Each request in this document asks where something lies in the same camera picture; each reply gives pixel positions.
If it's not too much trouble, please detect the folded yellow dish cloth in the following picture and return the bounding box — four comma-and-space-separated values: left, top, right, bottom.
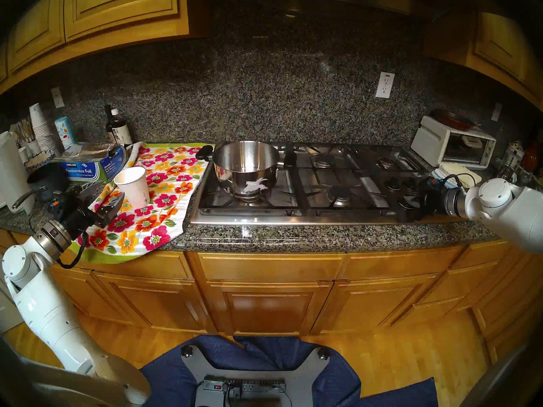
432, 162, 483, 190

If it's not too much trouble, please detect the stainless steel pot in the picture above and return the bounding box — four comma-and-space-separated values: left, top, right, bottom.
196, 140, 297, 198

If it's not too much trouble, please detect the white appliance panel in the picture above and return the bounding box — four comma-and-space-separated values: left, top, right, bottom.
0, 283, 24, 335

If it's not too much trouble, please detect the tall white paper cup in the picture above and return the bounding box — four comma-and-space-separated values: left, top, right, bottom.
114, 167, 151, 209

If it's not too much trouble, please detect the stainless steel gas cooktop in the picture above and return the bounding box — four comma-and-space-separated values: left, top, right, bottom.
189, 142, 467, 225

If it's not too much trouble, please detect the red vase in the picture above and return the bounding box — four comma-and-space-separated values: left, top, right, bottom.
523, 141, 541, 173

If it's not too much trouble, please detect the wooden upper cabinet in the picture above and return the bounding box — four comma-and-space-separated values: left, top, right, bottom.
424, 10, 543, 110
0, 0, 190, 93

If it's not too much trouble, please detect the blue patterned bowl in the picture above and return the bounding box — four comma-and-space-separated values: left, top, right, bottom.
25, 151, 56, 171

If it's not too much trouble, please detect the blue foodservice foil box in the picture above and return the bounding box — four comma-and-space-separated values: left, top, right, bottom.
53, 142, 128, 184

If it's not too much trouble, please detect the grey power strip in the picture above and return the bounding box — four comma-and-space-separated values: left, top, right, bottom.
203, 376, 287, 395

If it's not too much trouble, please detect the white ceramic jar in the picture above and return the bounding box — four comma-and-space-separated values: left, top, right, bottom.
503, 141, 524, 167

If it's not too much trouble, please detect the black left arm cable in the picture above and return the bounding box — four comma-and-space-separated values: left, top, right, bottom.
57, 232, 89, 270

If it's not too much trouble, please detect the red-brown frying pan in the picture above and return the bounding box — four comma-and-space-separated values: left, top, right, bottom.
431, 109, 482, 132

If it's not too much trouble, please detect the narrow black stove grate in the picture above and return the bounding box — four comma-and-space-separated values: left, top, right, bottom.
354, 148, 425, 174

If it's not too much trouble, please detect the stack of white paper cups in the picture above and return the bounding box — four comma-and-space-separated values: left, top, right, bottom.
29, 103, 58, 154

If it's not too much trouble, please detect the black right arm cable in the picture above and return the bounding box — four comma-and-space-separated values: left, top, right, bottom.
441, 172, 478, 190

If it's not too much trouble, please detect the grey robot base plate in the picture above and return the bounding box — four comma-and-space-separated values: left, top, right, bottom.
182, 345, 330, 407

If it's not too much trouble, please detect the white toaster oven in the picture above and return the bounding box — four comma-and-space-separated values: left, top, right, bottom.
411, 116, 497, 170

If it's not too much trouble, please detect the floral kitchen towel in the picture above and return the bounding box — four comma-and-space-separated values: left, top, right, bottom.
70, 142, 210, 265

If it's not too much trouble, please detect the colourful patterned paper cup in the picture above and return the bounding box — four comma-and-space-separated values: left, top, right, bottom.
54, 117, 76, 150

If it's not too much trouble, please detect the white wall power outlet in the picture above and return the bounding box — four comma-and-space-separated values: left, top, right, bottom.
376, 72, 395, 99

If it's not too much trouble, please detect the wide black stove grate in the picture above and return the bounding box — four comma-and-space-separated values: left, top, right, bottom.
284, 144, 389, 211
199, 144, 304, 211

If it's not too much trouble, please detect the wooden lower cabinet run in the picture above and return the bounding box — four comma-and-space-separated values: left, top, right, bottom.
0, 228, 543, 368

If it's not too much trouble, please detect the dark bottle with white label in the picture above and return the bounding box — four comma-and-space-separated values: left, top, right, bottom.
109, 109, 133, 146

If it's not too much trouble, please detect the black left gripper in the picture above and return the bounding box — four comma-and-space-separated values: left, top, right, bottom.
47, 181, 126, 238

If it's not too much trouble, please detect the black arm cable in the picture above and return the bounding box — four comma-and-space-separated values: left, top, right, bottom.
441, 172, 478, 190
57, 232, 89, 270

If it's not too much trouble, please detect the white paper towel roll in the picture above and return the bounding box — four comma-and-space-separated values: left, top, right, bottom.
0, 131, 35, 214

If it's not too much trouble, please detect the shiny metal kitchen tool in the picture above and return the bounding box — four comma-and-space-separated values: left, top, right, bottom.
496, 164, 524, 182

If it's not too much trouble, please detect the wooden utensils bundle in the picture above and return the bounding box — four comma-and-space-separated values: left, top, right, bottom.
13, 119, 36, 143

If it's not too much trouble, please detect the blue moving blanket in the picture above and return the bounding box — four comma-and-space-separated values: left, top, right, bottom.
140, 335, 438, 407

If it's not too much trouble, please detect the small black saucepan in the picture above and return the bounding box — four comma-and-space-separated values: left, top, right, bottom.
12, 164, 70, 209

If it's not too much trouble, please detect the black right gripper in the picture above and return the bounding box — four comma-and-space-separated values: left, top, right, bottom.
397, 177, 446, 223

